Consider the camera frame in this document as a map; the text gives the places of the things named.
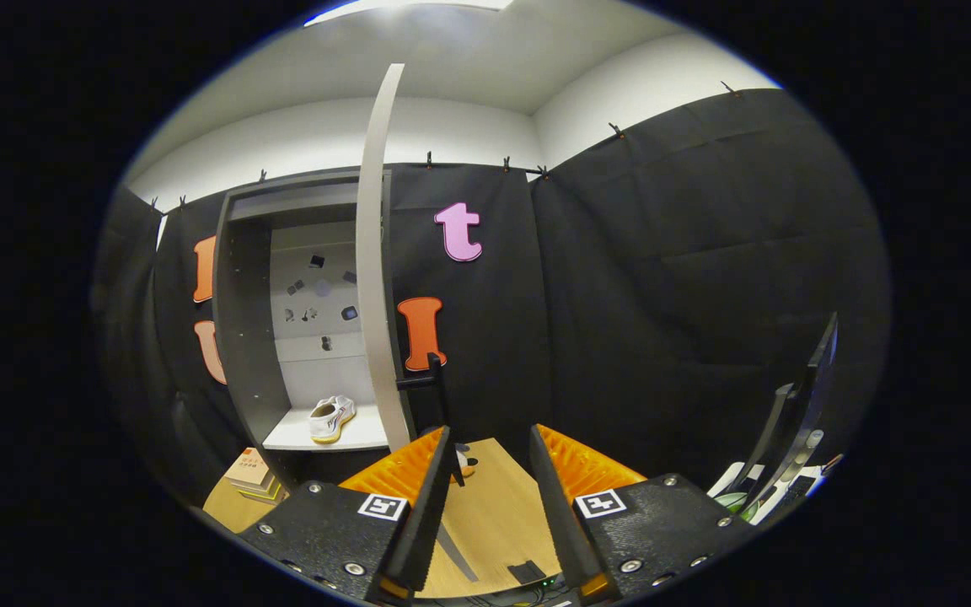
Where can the beige paperback book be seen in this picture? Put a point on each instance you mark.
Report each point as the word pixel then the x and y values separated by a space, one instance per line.
pixel 248 466

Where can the beige shoe cabinet door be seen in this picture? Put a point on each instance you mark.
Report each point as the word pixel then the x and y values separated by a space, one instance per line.
pixel 372 253

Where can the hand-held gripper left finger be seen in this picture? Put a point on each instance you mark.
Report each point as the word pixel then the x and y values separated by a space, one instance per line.
pixel 426 514

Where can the row of backdrop clips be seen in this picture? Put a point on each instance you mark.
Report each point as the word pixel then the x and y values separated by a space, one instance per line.
pixel 429 158

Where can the black backdrop cloth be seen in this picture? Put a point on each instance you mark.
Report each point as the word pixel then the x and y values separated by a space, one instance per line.
pixel 662 295

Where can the green round object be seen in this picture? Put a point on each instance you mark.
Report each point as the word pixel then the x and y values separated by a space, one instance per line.
pixel 734 503

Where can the wide ceiling light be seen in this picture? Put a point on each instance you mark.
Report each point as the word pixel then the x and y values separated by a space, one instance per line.
pixel 418 5

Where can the dark grey shoe cabinet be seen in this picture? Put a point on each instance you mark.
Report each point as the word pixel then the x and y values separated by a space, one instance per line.
pixel 241 337

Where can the small black box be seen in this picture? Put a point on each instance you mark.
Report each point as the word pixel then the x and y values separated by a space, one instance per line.
pixel 528 572

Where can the white shoe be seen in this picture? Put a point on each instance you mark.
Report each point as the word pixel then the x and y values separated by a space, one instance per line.
pixel 329 417

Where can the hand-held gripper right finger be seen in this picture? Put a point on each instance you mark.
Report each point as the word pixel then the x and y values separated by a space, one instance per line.
pixel 565 523

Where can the yellow-edged book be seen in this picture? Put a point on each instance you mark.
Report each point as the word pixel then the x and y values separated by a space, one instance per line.
pixel 262 491

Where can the light grey cabinet shelf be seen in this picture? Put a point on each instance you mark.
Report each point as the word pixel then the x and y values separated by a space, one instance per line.
pixel 287 438

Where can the small orange white object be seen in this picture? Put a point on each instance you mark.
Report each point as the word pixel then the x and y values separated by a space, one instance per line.
pixel 469 462

